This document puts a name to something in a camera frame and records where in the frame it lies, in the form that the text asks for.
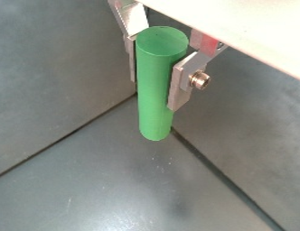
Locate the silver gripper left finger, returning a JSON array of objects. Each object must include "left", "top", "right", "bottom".
[{"left": 108, "top": 0, "right": 149, "bottom": 82}]

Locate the green round cylinder peg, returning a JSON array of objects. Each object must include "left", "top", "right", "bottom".
[{"left": 136, "top": 26, "right": 189, "bottom": 141}]

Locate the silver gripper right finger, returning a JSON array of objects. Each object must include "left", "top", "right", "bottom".
[{"left": 168, "top": 29, "right": 228, "bottom": 111}]

